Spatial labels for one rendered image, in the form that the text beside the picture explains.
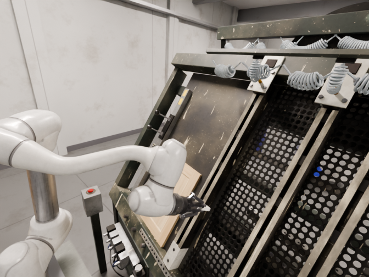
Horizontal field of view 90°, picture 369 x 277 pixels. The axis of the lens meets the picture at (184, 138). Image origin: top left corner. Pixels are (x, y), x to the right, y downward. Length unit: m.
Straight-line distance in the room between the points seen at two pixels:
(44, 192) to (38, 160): 0.35
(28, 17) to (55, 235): 3.34
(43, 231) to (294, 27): 1.85
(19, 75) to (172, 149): 3.59
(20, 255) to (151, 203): 0.65
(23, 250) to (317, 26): 1.90
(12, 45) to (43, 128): 3.19
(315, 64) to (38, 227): 1.46
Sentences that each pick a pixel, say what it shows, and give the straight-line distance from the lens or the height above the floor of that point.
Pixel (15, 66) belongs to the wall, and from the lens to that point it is 4.04.
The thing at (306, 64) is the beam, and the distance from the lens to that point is 1.00.
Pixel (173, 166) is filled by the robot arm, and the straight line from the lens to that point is 0.65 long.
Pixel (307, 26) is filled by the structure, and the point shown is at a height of 2.15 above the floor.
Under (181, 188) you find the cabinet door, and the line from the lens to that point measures 1.17.
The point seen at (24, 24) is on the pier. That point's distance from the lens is 3.97.
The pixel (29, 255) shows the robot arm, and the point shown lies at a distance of 1.15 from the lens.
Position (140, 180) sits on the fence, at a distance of 1.45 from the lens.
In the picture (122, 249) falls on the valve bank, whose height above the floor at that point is 0.76.
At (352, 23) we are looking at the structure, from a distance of 1.47.
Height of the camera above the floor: 1.91
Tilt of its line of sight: 23 degrees down
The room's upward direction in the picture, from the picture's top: 4 degrees clockwise
